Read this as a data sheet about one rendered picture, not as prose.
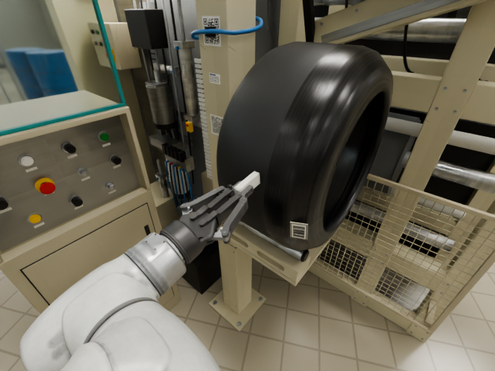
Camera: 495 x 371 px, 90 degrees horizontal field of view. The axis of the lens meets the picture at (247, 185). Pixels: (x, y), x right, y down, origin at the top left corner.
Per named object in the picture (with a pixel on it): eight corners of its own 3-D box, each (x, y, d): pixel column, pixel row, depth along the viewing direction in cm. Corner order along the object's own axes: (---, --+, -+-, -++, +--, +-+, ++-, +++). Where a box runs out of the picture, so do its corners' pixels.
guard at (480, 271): (275, 242, 165) (283, 146, 126) (276, 241, 166) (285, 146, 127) (431, 335, 117) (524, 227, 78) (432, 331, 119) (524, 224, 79)
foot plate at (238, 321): (208, 304, 161) (208, 302, 160) (236, 277, 178) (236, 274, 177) (239, 332, 147) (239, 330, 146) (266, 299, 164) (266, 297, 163)
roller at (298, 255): (233, 210, 102) (227, 218, 101) (230, 204, 98) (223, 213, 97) (310, 253, 83) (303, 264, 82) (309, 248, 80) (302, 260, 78)
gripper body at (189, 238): (181, 249, 38) (223, 213, 43) (149, 224, 42) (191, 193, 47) (192, 275, 43) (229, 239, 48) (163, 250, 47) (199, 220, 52)
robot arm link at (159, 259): (116, 243, 39) (149, 219, 42) (138, 274, 45) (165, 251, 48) (148, 275, 34) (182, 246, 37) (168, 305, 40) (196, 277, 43)
